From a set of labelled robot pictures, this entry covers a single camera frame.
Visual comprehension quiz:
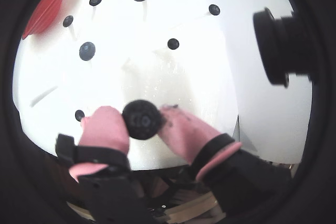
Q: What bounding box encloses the pink-covered gripper finger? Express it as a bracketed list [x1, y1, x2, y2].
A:
[156, 104, 243, 182]
[55, 105, 132, 183]

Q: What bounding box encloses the red collapsible cup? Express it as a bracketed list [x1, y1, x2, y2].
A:
[22, 0, 77, 40]

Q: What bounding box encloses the white foam base sheet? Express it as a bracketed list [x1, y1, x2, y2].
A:
[13, 0, 239, 171]

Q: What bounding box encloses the black fisheye camera module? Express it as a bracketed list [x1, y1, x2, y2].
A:
[253, 7, 320, 89]

